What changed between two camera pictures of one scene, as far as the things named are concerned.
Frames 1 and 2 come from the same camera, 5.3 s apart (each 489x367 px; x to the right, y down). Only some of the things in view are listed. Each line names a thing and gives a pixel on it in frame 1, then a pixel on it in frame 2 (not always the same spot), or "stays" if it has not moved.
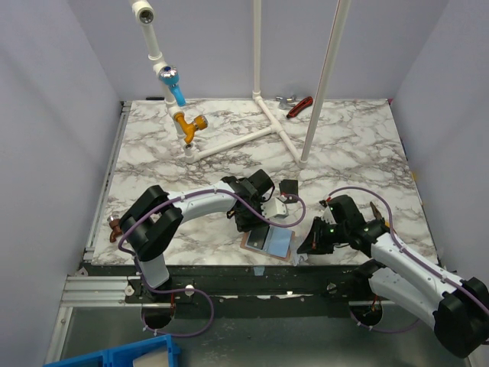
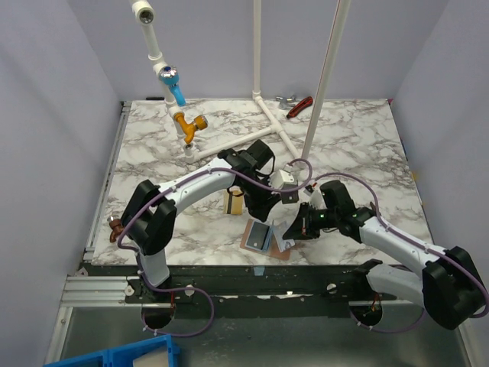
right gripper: (321, 237) to (304, 221)
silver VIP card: (302, 258) to (282, 243)
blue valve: (169, 75) stays
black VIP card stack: (289, 186) to (289, 196)
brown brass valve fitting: (115, 224) stays
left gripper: (244, 225) to (262, 207)
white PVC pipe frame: (144, 14) stays
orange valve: (199, 123) stays
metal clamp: (289, 100) stays
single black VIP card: (257, 237) stays
